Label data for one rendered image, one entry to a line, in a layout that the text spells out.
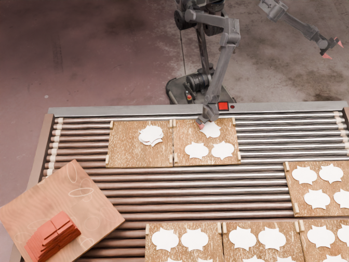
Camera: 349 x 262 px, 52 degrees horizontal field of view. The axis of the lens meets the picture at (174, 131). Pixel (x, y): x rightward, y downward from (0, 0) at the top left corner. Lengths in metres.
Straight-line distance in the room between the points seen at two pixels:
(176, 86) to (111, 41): 1.25
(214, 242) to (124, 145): 0.82
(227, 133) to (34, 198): 1.23
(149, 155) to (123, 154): 0.16
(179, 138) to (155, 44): 2.20
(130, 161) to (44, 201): 0.54
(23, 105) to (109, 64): 1.01
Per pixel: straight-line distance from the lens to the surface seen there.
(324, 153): 2.46
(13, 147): 3.76
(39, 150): 2.43
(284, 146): 2.41
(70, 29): 4.77
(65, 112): 2.61
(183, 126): 2.38
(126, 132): 2.38
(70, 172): 2.17
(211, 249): 2.02
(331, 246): 2.17
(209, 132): 2.35
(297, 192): 2.24
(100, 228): 1.99
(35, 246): 1.94
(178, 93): 3.49
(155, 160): 2.25
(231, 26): 2.06
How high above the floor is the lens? 2.86
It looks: 55 degrees down
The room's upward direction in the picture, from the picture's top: 2 degrees counter-clockwise
